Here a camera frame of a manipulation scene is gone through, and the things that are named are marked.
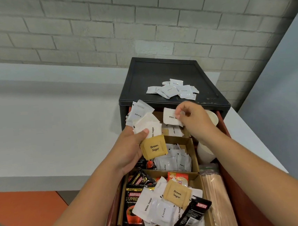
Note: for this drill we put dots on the black plastic drawer cabinet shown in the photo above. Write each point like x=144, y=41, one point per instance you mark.
x=150, y=74

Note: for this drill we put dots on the bunch of white sachets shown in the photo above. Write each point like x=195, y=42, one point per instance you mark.
x=141, y=117

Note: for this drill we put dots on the orange drink sachet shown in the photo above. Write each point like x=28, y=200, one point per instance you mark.
x=178, y=177

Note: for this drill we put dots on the small black coffee sachet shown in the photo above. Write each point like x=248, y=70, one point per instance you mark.
x=144, y=164
x=141, y=179
x=192, y=212

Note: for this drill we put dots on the brown sugar sachet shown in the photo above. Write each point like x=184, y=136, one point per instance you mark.
x=177, y=194
x=154, y=147

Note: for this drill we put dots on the white paper cup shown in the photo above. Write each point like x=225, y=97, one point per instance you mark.
x=214, y=117
x=205, y=153

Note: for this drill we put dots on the red drawer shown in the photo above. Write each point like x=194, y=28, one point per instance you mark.
x=245, y=212

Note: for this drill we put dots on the person's left hand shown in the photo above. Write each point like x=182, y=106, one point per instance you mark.
x=127, y=150

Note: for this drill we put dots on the person's left forearm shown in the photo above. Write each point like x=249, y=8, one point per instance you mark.
x=82, y=210

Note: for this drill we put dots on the person's right hand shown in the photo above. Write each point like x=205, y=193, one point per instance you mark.
x=198, y=122

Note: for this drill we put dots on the pile of white cream sachets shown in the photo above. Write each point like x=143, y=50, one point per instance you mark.
x=174, y=90

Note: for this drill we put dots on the bag of wooden stirrers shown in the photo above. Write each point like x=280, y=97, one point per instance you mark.
x=218, y=202

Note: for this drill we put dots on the person's right thumb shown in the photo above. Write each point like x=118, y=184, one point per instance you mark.
x=181, y=119

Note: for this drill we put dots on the person's right forearm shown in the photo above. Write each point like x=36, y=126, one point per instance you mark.
x=257, y=174

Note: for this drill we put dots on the white sugar sachet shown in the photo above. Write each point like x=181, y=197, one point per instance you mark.
x=169, y=117

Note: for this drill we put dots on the person's left thumb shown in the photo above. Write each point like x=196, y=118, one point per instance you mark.
x=142, y=133

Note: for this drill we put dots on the large black coffee packet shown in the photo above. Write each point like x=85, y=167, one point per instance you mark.
x=130, y=208

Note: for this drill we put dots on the heap of mixed white sachets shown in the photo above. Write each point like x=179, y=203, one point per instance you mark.
x=158, y=210

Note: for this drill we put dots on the row of white coffee sachets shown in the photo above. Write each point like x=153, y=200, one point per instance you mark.
x=173, y=160

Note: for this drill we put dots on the loose white sugar sachets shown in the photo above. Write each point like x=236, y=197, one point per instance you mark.
x=173, y=130

